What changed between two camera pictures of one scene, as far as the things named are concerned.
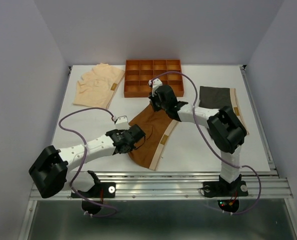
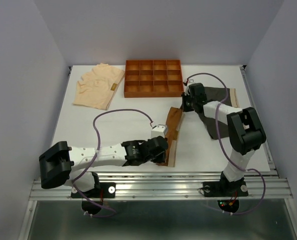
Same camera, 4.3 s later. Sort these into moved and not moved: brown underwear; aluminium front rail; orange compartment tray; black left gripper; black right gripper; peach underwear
Moved: black left gripper; black right gripper; brown underwear
Not moved: aluminium front rail; peach underwear; orange compartment tray
